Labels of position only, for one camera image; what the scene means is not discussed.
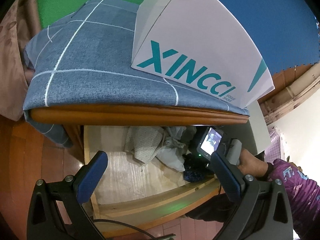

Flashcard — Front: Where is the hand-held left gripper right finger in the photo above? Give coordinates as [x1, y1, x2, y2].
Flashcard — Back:
[211, 151, 293, 240]

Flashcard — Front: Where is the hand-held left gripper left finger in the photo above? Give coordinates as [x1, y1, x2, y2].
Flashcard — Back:
[26, 150, 108, 240]

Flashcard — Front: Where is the dark blue patterned underwear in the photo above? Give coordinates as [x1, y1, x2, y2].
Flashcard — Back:
[182, 154, 213, 182]

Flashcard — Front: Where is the grey white underwear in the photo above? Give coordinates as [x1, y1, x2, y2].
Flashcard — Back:
[162, 126, 198, 151]

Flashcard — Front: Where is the wooden drawer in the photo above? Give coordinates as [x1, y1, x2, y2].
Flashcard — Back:
[82, 125, 225, 238]

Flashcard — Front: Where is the beige mesh underwear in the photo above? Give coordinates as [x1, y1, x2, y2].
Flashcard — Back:
[124, 126, 165, 164]

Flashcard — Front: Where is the white shoe box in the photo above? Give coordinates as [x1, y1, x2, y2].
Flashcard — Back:
[130, 0, 275, 109]

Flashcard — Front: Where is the person's right forearm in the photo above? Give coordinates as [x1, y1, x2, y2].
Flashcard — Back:
[265, 157, 320, 238]

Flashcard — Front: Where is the person's right hand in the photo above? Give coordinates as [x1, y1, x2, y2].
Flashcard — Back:
[236, 149, 268, 181]

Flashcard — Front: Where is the person's dark trouser leg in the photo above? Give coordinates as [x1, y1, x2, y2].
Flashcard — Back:
[186, 194, 228, 222]

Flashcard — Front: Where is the white board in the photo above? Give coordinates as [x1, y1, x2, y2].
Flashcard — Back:
[246, 100, 272, 154]

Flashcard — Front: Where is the lilac checked cloth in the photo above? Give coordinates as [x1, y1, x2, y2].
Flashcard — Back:
[265, 127, 320, 170]

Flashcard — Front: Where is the wooden nightstand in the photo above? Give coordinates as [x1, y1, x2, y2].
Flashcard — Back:
[29, 104, 250, 150]

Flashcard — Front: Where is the cardboard box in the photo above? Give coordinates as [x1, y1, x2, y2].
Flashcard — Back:
[257, 64, 320, 128]

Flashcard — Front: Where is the blue checked cloth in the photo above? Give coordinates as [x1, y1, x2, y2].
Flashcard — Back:
[23, 0, 250, 148]

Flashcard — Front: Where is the pink floral curtain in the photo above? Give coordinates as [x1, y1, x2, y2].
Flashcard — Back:
[0, 0, 38, 121]

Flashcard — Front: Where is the blue foam mat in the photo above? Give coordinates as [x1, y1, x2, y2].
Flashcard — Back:
[195, 0, 320, 77]

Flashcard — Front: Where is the black cable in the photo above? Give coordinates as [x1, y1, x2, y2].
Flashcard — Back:
[92, 219, 160, 240]

